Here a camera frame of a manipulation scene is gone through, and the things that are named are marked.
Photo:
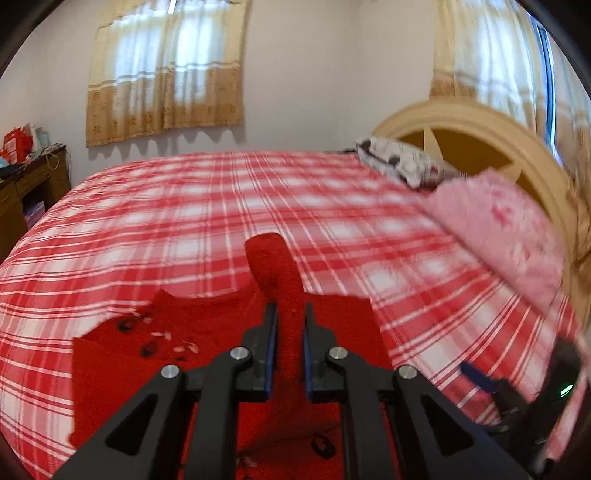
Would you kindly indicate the grey white patterned pillow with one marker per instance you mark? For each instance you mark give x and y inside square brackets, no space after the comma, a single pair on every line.
[408,163]

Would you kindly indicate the brown wooden desk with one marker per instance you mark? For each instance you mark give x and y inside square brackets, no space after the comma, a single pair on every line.
[46,180]

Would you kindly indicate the red gift bag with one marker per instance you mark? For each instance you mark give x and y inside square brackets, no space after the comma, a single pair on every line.
[18,144]

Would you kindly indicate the cream wooden headboard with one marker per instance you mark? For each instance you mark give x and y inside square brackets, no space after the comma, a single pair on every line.
[473,137]

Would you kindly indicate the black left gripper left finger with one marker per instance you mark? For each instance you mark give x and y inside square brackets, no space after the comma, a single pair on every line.
[182,424]

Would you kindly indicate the red knitted sweater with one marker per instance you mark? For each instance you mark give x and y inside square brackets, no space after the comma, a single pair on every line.
[288,437]

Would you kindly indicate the pink floral blanket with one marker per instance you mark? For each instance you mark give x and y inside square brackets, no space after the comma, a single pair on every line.
[502,225]

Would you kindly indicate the beige patterned window curtain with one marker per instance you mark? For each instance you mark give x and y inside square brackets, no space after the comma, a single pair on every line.
[165,65]

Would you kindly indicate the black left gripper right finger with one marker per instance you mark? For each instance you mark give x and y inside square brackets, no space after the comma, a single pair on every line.
[395,423]

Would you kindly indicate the beige curtain by headboard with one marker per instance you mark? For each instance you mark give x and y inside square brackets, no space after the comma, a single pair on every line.
[497,54]

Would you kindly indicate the red white plaid bedspread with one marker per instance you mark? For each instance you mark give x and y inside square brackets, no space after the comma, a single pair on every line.
[179,224]

